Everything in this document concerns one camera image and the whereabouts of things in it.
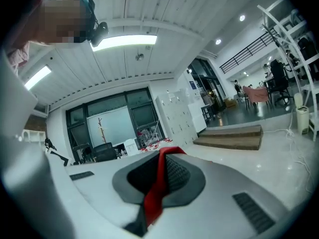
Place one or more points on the black framed glass door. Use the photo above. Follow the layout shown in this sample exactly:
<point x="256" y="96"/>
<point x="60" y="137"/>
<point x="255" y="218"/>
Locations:
<point x="207" y="83"/>

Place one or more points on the black mesh office chair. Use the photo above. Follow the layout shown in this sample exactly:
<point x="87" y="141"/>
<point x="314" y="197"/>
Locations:
<point x="104" y="152"/>

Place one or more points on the red tablecloth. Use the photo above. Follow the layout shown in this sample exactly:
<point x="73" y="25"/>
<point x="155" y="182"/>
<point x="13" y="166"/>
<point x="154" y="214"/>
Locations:
<point x="154" y="200"/>

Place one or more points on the long ceiling light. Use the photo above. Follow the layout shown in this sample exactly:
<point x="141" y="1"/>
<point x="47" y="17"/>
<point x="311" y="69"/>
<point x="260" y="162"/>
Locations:
<point x="124" y="42"/>
<point x="37" y="77"/>

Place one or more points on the black framed window wall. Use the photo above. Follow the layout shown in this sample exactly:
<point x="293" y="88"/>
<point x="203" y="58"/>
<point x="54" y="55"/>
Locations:
<point x="109" y="123"/>

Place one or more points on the white shelving rack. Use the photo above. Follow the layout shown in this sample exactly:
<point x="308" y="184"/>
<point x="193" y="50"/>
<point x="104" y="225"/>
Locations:
<point x="314" y="88"/>

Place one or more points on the grey locker cabinet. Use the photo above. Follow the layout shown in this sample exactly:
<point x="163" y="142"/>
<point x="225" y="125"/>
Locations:
<point x="174" y="116"/>

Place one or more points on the cardboard box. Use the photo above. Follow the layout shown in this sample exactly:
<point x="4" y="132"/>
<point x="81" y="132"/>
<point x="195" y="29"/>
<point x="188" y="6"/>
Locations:
<point x="231" y="103"/>

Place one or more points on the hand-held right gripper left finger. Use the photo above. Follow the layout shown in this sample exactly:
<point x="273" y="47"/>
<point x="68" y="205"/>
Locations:
<point x="99" y="183"/>

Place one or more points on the person's head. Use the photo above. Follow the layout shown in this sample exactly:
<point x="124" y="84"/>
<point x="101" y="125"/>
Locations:
<point x="59" y="19"/>

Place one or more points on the black head camera mount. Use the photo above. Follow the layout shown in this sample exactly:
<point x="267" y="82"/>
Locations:
<point x="99" y="32"/>

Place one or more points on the round ceiling fixture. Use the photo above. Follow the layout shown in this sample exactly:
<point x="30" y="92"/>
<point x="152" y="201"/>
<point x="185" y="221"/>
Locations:
<point x="139" y="56"/>

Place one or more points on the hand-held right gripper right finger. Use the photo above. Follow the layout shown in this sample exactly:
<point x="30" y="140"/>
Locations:
<point x="224" y="203"/>

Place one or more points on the beige pedal bin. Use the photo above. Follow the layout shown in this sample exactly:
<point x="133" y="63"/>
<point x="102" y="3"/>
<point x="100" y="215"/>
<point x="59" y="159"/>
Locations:
<point x="302" y="118"/>

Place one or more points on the person's pink shirt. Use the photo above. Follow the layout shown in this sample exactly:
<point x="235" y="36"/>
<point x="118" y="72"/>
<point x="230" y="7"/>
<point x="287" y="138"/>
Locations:
<point x="18" y="53"/>

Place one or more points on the white water dispenser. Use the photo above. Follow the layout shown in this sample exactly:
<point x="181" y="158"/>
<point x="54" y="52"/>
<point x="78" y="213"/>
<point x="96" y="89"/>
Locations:
<point x="130" y="147"/>

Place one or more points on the black mezzanine railing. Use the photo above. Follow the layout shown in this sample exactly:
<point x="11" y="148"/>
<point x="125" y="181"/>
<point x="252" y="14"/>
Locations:
<point x="249" y="51"/>

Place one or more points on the wooden step platform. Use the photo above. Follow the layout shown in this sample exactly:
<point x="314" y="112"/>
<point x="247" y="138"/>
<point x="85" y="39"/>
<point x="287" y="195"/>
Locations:
<point x="229" y="138"/>

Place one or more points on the round recessed ceiling light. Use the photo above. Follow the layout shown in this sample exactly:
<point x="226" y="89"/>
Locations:
<point x="218" y="41"/>
<point x="242" y="18"/>

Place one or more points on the black swivel chair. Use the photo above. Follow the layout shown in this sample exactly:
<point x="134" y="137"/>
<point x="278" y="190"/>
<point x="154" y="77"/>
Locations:
<point x="279" y="76"/>

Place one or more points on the reddish cloth covered table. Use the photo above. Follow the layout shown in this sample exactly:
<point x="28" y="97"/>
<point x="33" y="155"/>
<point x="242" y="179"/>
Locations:
<point x="256" y="94"/>

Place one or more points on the wooden coat rack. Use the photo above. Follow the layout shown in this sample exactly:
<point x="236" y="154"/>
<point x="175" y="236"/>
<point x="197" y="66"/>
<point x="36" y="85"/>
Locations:
<point x="102" y="133"/>

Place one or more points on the white cabinet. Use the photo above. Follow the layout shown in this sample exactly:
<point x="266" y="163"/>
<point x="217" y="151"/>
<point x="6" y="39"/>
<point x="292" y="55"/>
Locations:
<point x="197" y="118"/>

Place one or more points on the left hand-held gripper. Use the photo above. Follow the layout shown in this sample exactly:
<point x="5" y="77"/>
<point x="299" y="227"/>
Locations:
<point x="58" y="155"/>

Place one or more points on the cluster of clear water jugs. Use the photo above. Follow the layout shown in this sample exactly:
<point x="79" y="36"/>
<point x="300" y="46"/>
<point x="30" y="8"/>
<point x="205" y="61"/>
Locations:
<point x="152" y="148"/>

